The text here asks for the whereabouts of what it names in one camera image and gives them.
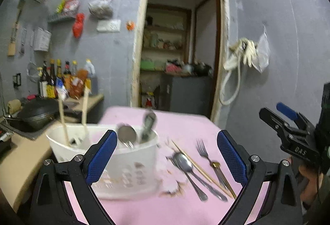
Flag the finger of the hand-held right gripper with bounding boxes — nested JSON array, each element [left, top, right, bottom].
[[259, 108, 314, 138], [276, 102, 316, 133]]

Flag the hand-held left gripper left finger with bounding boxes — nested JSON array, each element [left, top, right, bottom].
[[31, 130, 118, 225]]

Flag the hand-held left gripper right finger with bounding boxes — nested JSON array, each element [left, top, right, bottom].
[[217, 130, 303, 225]]

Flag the steel fork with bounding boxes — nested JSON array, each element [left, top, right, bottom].
[[196, 139, 231, 191]]

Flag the white plastic utensil holder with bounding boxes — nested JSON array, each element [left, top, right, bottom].
[[46, 124, 160, 201]]

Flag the silver spoon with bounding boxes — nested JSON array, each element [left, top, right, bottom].
[[178, 148, 237, 199]]

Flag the small steel spoon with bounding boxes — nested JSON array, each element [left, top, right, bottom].
[[118, 124, 137, 148]]

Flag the large steel spoon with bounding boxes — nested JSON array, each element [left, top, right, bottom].
[[171, 152, 208, 202]]

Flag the person's right hand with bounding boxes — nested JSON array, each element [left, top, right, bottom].
[[299, 165, 323, 205]]

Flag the white mesh bag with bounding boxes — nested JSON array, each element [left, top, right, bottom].
[[254, 26, 271, 73]]

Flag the pink tablecloth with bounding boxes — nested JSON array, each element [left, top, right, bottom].
[[63, 106, 271, 225]]

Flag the cream rubber gloves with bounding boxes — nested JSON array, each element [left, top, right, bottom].
[[224, 38, 258, 70]]

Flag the beige kitchen counter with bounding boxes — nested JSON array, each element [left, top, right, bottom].
[[0, 93, 105, 212]]

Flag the grey cabinet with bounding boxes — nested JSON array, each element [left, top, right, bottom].
[[161, 74, 214, 117]]

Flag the black wok with lid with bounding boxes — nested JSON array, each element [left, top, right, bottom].
[[17, 98, 78, 133]]

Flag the chili powder bag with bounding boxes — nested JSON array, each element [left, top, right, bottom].
[[70, 70, 89, 98]]

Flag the cooking oil jug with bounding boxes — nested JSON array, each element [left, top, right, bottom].
[[85, 59, 99, 95]]

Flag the steel sink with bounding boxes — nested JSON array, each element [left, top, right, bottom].
[[0, 117, 62, 141]]

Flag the black cooking pot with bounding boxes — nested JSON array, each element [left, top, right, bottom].
[[193, 62, 213, 76]]

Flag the row of sauce bottles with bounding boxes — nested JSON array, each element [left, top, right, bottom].
[[38, 59, 78, 98]]

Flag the loofah sponge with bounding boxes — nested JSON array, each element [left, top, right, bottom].
[[8, 99, 21, 113]]

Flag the green box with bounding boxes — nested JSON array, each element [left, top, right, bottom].
[[140, 59, 155, 71]]

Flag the pink cloth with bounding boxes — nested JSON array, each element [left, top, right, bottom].
[[166, 62, 182, 73]]

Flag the hanging mesh strainer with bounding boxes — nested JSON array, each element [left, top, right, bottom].
[[27, 30, 39, 82]]

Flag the wooden shelf unit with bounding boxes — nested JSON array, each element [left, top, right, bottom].
[[140, 4, 192, 72]]

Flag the red plastic bag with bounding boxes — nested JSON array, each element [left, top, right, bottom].
[[72, 13, 85, 39]]

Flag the hanging steel peeler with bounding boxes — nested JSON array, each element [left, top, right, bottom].
[[20, 29, 27, 54]]

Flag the clear plastic bag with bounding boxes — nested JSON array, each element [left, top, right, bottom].
[[88, 0, 114, 20]]

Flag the wooden door frame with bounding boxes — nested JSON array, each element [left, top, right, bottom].
[[130, 0, 230, 122]]

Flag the white wall box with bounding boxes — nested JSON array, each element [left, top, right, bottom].
[[33, 27, 51, 51]]

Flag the white wall socket panel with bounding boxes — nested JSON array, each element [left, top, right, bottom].
[[97, 19, 121, 32]]

